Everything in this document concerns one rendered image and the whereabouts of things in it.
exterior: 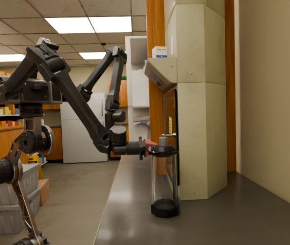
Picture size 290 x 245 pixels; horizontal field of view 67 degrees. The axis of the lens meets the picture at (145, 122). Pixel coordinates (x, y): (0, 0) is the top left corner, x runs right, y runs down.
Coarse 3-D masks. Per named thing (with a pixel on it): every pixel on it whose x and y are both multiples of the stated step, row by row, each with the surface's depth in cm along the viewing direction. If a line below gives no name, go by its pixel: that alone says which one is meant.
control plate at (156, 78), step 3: (153, 72) 96; (150, 75) 106; (156, 75) 96; (150, 78) 113; (153, 78) 107; (156, 78) 101; (159, 78) 96; (153, 81) 113; (156, 81) 107; (162, 81) 96; (156, 84) 114; (162, 84) 102; (165, 84) 96; (162, 87) 109
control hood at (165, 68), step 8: (152, 64) 86; (160, 64) 86; (168, 64) 86; (176, 64) 86; (160, 72) 86; (168, 72) 86; (176, 72) 86; (168, 80) 86; (176, 80) 86; (160, 88) 116
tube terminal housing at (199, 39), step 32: (192, 32) 86; (224, 32) 100; (192, 64) 86; (224, 64) 100; (192, 96) 87; (224, 96) 100; (192, 128) 88; (224, 128) 101; (192, 160) 88; (224, 160) 101; (192, 192) 89
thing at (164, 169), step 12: (156, 156) 74; (168, 156) 74; (156, 168) 75; (168, 168) 74; (156, 180) 75; (168, 180) 74; (156, 192) 76; (168, 192) 75; (156, 204) 76; (168, 204) 75
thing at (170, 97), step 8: (168, 96) 104; (176, 96) 87; (168, 104) 105; (176, 104) 88; (168, 112) 106; (176, 112) 88; (168, 120) 107; (176, 120) 88; (168, 128) 108; (176, 128) 88; (176, 136) 88; (176, 144) 88
